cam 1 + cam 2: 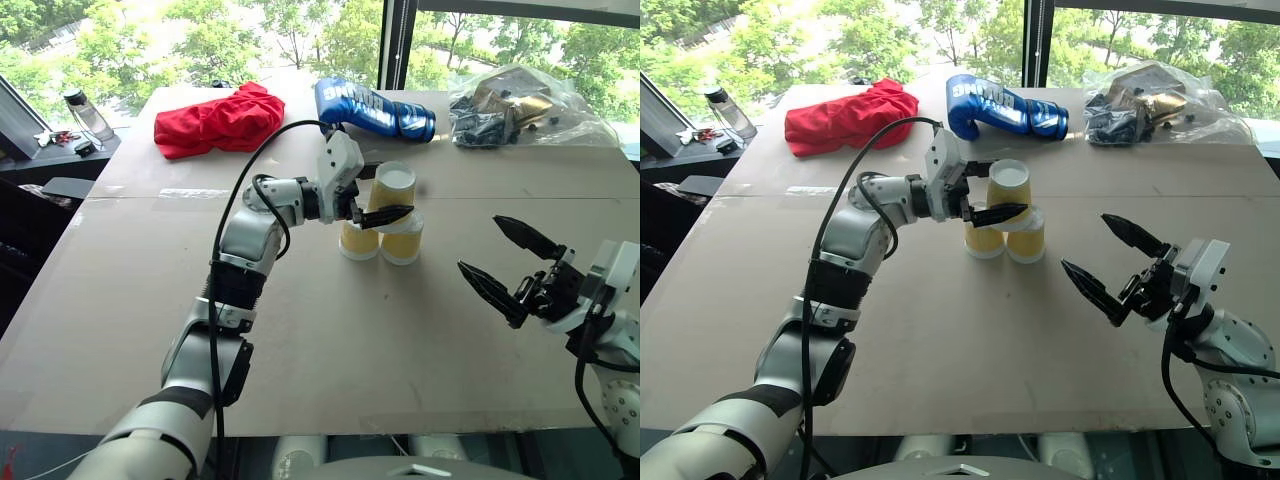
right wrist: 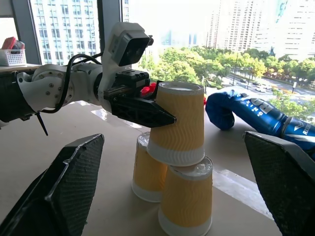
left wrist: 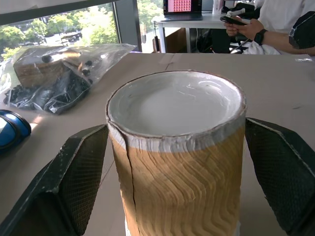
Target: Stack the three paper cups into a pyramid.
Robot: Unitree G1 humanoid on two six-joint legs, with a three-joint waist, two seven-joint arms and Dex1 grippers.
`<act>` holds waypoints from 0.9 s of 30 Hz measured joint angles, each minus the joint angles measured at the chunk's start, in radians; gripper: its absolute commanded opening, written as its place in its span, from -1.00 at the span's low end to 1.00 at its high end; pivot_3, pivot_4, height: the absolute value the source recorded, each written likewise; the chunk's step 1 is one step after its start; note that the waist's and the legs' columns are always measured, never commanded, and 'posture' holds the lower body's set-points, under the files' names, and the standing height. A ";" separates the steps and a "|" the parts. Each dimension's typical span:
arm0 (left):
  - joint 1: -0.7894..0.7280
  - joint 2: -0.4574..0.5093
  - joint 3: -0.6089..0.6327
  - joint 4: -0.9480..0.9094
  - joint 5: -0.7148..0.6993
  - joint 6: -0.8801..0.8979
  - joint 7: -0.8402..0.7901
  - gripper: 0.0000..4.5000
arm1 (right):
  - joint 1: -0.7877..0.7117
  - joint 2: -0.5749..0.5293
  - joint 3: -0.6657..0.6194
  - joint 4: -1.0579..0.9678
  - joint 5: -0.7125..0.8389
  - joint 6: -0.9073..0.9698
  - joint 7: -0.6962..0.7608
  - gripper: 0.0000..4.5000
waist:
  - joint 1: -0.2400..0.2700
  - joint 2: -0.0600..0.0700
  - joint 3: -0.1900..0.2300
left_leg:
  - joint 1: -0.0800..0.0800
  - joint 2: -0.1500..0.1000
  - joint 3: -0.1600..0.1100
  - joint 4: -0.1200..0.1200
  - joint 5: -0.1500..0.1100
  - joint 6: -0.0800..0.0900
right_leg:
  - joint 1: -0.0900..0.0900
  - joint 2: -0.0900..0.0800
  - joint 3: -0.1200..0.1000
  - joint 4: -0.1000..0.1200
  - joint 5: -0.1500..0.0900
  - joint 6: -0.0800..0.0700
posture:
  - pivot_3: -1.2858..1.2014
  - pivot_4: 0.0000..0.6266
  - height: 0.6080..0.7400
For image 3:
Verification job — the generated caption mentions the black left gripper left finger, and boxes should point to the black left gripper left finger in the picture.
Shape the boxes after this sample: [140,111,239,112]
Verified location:
[0,124,109,236]

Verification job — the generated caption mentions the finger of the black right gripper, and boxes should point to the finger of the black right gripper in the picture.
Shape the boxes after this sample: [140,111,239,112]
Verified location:
[288,10,315,50]

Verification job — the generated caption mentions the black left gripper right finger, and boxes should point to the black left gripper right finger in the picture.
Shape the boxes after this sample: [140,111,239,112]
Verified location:
[245,117,315,236]

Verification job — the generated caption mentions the brown rippled paper cup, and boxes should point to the brown rippled paper cup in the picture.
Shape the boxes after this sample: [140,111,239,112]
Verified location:
[105,70,247,236]

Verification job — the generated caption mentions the brown paper cups in bag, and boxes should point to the brown paper cups in bag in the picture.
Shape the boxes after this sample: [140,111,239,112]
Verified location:
[13,46,83,88]

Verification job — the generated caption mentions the person's bare hand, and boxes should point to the person's bare hand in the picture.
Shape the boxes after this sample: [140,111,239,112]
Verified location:
[224,15,264,42]

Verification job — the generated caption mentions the person's white shirt torso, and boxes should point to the person's white shirt torso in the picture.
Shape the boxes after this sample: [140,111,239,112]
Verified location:
[253,0,315,34]

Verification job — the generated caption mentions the black wrist watch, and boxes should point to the black wrist watch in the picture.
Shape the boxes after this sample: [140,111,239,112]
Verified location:
[253,29,269,46]

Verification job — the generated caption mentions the white cloth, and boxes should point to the white cloth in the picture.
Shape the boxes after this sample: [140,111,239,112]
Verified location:
[242,40,282,56]

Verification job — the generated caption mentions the blue and black device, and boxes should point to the blue and black device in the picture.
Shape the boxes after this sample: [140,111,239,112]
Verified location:
[0,109,32,156]

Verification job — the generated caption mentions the black smartphone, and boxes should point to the black smartphone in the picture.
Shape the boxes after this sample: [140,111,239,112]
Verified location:
[220,16,248,27]

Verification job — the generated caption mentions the black bag under desk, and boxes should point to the black bag under desk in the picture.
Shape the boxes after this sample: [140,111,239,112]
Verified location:
[196,28,231,54]

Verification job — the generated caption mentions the white office desk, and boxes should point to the white office desk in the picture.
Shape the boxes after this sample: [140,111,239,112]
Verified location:
[154,12,256,54]

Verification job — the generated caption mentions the clear plastic bag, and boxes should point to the clear plastic bag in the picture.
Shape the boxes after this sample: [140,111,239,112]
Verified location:
[0,43,137,116]

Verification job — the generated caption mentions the dark laptop with red screen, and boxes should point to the dark laptop with red screen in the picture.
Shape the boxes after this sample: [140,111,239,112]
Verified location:
[162,0,203,22]

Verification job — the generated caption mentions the brown wooden cabinet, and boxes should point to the brown wooden cabinet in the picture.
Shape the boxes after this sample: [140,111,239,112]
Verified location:
[152,27,187,54]

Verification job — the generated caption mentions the dark window frame post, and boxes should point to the dark window frame post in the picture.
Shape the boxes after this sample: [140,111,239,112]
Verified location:
[113,0,143,53]

